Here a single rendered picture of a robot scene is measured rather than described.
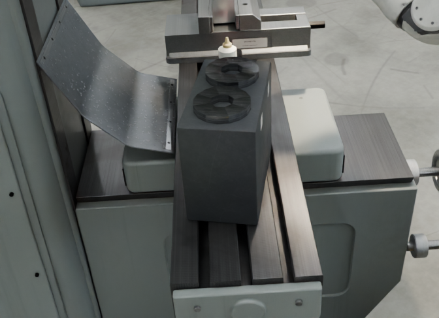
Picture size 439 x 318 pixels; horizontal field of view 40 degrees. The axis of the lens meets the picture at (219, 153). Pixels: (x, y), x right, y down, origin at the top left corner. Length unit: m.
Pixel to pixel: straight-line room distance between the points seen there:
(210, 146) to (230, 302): 0.24
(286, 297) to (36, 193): 0.64
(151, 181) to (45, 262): 0.31
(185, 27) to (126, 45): 2.28
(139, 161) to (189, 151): 0.43
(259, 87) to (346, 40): 2.73
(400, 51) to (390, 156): 2.14
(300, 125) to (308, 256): 0.53
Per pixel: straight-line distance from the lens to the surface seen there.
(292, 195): 1.06
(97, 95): 1.36
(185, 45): 1.47
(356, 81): 3.28
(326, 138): 1.39
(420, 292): 2.21
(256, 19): 1.45
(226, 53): 1.33
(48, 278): 1.52
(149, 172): 1.36
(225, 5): 1.46
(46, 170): 1.33
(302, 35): 1.48
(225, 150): 0.91
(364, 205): 1.46
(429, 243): 1.61
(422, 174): 1.63
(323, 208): 1.44
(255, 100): 0.96
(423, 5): 1.07
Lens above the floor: 1.63
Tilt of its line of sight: 36 degrees down
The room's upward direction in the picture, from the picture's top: 4 degrees counter-clockwise
